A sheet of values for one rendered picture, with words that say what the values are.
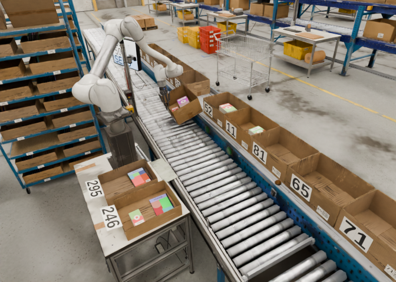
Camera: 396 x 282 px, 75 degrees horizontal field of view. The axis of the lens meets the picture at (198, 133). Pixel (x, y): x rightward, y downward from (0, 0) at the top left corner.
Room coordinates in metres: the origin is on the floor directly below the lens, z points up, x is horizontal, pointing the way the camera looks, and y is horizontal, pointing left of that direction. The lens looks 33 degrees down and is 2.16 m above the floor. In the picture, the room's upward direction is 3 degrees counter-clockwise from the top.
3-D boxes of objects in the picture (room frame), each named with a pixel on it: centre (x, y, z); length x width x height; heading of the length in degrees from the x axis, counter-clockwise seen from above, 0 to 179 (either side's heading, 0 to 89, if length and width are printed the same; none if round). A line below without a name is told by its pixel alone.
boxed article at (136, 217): (1.13, 0.43, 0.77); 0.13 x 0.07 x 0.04; 30
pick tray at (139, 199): (1.20, 0.36, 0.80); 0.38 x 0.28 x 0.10; 119
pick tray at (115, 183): (1.46, 0.55, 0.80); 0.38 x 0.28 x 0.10; 119
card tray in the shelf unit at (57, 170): (2.44, 1.88, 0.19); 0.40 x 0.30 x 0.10; 113
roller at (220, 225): (1.16, -0.28, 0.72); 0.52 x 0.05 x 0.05; 115
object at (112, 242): (1.47, 0.59, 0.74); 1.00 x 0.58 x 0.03; 31
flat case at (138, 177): (1.51, 0.47, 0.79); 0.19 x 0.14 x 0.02; 31
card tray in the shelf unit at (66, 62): (2.65, 1.43, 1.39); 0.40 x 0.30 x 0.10; 114
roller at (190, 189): (1.52, -0.11, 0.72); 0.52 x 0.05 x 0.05; 115
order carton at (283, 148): (1.51, -0.62, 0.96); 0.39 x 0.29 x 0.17; 25
